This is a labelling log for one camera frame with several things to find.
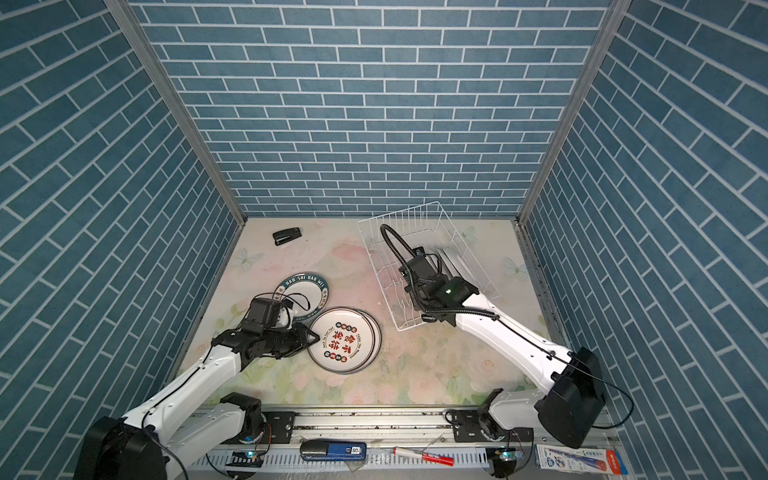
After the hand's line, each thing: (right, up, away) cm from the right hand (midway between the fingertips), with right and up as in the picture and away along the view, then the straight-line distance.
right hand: (423, 283), depth 81 cm
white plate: (-37, -5, +17) cm, 41 cm away
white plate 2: (-13, -17, +7) cm, 22 cm away
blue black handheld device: (-22, -36, -13) cm, 44 cm away
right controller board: (+19, -41, -9) cm, 46 cm away
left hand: (-29, -16, +2) cm, 33 cm away
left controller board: (-44, -42, -8) cm, 61 cm away
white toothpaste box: (+37, -40, -11) cm, 56 cm away
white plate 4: (+13, +3, +10) cm, 17 cm away
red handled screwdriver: (-1, -39, -11) cm, 41 cm away
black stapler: (-50, +14, +33) cm, 62 cm away
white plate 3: (-22, -17, +6) cm, 29 cm away
